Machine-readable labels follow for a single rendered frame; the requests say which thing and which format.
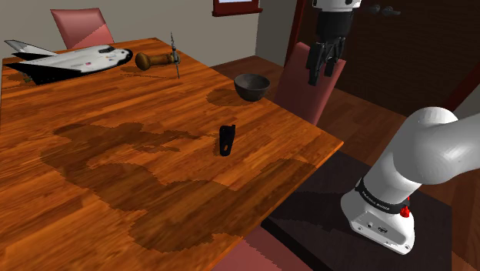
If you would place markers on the dark grey bowl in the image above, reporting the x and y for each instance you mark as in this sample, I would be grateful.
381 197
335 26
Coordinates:
252 88

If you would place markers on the wooden table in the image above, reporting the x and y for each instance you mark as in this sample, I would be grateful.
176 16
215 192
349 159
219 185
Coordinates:
112 180

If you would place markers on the dark brown door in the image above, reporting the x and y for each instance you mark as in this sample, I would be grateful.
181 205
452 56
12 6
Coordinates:
412 56

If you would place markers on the small black flat tool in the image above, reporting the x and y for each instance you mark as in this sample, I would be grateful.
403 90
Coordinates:
226 140

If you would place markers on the dark robot stand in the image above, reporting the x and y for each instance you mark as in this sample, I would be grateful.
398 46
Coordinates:
322 210

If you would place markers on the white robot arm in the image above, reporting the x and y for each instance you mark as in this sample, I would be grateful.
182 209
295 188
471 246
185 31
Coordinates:
420 154

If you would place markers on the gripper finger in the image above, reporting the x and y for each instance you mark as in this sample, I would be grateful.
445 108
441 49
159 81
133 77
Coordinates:
333 60
314 65

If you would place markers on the dark red framed window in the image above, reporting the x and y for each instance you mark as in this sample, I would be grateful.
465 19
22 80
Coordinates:
236 8

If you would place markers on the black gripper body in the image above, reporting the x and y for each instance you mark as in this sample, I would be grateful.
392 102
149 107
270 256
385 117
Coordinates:
333 24

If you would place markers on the pink chair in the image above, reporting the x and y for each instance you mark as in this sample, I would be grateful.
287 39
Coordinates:
300 94
82 28
258 255

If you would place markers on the white and black shuttle toy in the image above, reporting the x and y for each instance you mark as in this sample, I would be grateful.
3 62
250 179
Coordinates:
75 62

